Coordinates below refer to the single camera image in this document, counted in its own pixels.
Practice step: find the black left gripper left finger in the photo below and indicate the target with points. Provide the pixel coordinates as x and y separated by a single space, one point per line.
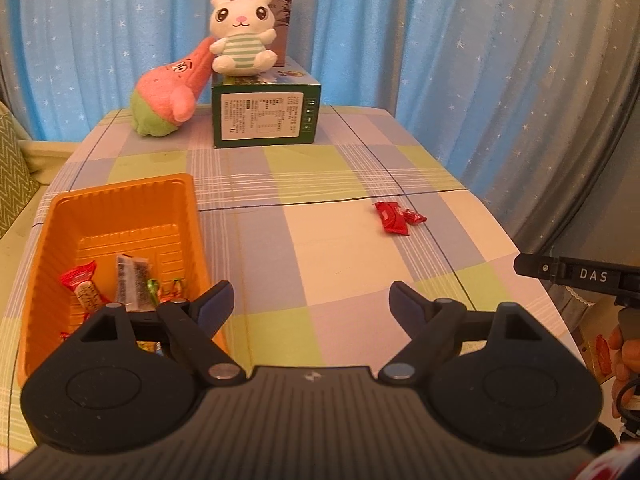
191 327

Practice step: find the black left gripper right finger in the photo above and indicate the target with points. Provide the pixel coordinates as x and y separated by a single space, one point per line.
432 327

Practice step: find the small red candy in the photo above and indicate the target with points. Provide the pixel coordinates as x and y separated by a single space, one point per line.
413 217

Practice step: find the large red snack packet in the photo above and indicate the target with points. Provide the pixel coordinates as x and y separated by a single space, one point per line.
392 218

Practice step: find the right hand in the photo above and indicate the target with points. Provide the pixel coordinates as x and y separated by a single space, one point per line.
625 362

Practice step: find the green orange candy wrapper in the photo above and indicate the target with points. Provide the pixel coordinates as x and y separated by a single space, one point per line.
159 293

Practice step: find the clear black sesame snack pack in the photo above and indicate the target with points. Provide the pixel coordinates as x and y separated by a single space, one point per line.
132 273

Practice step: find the grey curtain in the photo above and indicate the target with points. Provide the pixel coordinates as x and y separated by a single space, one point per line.
590 124

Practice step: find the red wrapped cookie snack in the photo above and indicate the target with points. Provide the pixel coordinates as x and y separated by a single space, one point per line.
80 281

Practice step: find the light green sofa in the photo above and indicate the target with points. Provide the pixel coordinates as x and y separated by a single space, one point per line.
44 160

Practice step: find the green zigzag cushion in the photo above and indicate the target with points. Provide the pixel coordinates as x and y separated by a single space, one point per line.
17 186

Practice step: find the pink green star plush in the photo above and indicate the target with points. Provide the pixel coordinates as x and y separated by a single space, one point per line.
166 97

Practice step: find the green cardboard box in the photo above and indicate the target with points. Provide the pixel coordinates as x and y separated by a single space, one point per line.
280 106

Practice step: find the blue star curtain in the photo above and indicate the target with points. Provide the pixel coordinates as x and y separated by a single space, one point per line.
495 89

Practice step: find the white rabbit plush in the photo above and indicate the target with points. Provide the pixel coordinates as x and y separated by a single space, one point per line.
243 31

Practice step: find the brown patterned box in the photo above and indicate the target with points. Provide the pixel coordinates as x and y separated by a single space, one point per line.
281 10

